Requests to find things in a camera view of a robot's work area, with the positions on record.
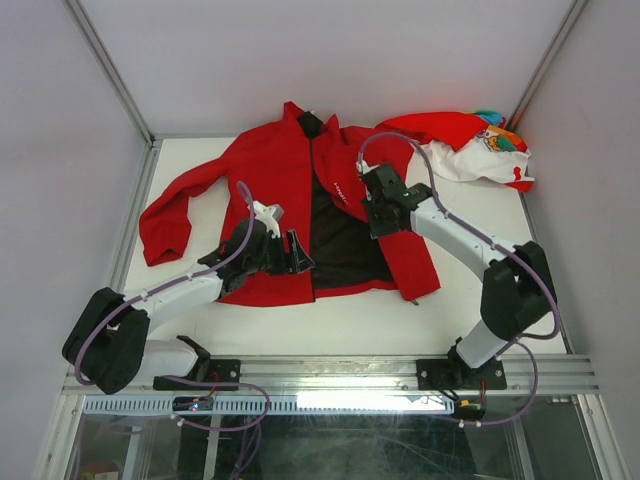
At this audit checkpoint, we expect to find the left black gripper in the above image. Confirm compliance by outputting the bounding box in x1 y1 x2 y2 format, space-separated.
245 230 313 276

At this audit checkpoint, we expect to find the red zip jacket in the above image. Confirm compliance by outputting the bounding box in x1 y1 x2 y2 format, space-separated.
139 102 441 307

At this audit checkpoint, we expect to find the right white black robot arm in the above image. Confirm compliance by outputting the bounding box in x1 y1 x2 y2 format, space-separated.
361 164 559 390

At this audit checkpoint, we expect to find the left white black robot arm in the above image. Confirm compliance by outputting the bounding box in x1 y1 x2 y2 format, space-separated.
62 220 315 394

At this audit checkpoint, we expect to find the red white printed garment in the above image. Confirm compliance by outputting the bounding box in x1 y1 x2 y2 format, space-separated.
378 111 534 193

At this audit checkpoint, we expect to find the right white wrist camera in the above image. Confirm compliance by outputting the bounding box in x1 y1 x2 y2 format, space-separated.
356 159 379 181

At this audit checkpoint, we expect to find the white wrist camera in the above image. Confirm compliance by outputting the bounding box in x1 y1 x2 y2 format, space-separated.
356 159 379 181
248 200 284 238

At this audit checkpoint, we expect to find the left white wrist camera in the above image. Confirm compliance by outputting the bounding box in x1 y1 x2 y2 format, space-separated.
248 200 284 238

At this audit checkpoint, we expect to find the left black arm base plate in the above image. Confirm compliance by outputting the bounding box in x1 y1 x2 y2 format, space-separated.
152 358 241 392

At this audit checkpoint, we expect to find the slotted grey cable duct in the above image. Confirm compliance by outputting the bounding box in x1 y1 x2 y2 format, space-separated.
83 392 454 417

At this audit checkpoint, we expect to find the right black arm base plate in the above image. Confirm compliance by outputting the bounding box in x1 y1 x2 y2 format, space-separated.
415 358 507 391

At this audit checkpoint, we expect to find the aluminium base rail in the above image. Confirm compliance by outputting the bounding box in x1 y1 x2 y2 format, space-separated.
62 354 601 396

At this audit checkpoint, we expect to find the left aluminium corner post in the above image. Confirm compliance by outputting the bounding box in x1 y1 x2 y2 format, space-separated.
63 0 155 146

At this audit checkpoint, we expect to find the aluminium corner post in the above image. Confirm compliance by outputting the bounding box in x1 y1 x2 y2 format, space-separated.
507 0 591 131
63 0 155 146

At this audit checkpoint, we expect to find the right aluminium corner post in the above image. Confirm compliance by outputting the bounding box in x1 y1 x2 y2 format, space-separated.
507 0 591 131

